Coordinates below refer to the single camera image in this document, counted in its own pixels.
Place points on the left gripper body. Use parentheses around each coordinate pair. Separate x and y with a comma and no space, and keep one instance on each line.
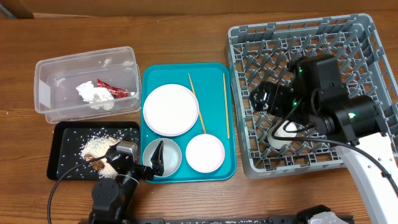
(142,172)

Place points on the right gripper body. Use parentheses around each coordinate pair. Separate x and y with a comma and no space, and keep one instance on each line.
(281,101)

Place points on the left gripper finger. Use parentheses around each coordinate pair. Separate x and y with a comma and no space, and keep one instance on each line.
(157,159)
(125,140)

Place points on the grey bowl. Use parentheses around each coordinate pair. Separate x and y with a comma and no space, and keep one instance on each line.
(172,155)

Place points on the brown food piece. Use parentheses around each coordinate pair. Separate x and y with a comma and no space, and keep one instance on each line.
(96,165)

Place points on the white rice pile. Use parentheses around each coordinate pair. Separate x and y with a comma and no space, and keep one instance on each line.
(96,148)

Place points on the white cup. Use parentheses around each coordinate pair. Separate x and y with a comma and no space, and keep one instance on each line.
(287,130)

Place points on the red snack wrapper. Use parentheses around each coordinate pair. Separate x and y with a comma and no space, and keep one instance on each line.
(115,92)

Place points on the large white round plate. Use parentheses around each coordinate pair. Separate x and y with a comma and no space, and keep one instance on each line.
(170,110)

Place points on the white napkin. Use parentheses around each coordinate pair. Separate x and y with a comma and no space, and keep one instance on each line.
(97,97)

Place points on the pink bowl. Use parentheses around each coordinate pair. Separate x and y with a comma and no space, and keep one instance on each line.
(205,153)

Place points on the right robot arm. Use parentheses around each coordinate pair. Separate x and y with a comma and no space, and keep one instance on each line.
(316,107)

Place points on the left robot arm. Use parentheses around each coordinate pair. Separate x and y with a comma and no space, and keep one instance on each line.
(112,196)

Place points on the clear plastic waste bin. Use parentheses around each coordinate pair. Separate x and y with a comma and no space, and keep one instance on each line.
(56,81)

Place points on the grey plastic dish rack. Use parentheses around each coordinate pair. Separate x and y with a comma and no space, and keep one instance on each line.
(260,52)

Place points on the teal plastic serving tray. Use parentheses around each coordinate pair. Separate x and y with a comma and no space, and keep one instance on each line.
(208,82)

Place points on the right wooden chopstick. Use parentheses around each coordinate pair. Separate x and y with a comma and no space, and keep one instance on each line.
(226,106)

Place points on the wooden chopstick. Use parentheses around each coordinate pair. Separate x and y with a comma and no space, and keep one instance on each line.
(199,112)
(226,106)

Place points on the black plastic tray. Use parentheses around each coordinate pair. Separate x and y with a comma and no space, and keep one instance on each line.
(70,138)

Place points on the left wooden chopstick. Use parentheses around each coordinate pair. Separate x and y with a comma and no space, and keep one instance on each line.
(199,112)

